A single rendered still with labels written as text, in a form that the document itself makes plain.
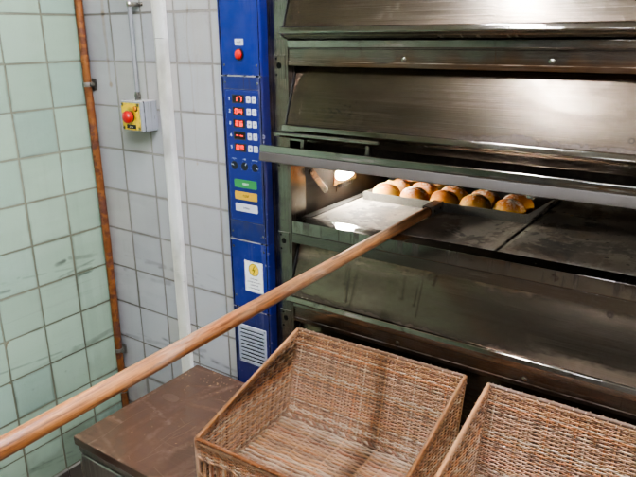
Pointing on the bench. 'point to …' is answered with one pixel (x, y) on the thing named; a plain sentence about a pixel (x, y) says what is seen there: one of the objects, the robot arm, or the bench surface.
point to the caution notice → (254, 276)
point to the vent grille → (253, 344)
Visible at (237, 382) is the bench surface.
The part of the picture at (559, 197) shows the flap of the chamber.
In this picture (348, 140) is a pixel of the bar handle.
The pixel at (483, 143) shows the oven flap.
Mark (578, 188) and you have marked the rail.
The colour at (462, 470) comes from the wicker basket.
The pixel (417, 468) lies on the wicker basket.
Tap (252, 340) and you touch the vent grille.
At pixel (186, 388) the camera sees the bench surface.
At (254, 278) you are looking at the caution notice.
